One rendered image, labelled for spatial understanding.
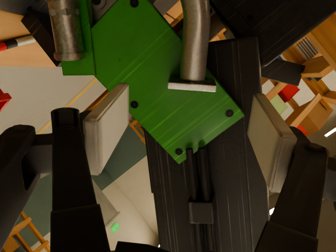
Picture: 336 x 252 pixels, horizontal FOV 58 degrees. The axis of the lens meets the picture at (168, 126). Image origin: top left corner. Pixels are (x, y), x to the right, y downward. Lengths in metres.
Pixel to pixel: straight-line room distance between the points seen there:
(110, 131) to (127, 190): 10.72
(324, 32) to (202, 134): 0.82
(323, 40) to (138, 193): 9.95
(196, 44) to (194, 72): 0.03
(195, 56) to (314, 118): 4.15
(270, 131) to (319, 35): 1.01
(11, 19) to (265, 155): 0.54
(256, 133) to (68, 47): 0.25
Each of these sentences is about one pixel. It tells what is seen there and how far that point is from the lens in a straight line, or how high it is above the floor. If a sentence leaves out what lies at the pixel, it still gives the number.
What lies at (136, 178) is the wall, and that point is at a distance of 10.61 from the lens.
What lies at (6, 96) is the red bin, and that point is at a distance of 0.84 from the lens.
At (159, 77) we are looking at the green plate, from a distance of 0.39.
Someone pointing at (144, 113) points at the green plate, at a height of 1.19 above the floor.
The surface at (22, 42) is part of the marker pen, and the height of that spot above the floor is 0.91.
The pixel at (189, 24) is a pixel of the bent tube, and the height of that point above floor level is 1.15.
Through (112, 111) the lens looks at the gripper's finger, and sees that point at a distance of 0.17.
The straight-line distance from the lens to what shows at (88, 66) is 0.40.
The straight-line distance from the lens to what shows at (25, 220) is 6.92.
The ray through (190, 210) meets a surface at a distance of 0.43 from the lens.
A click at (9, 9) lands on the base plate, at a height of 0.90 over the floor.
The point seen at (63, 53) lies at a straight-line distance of 0.37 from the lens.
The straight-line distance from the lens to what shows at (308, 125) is 4.45.
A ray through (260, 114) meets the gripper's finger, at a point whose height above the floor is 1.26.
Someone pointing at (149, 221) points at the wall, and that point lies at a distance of 11.07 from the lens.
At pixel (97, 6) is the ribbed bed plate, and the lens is 0.41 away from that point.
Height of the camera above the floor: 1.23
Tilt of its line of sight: 2 degrees down
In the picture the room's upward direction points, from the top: 142 degrees clockwise
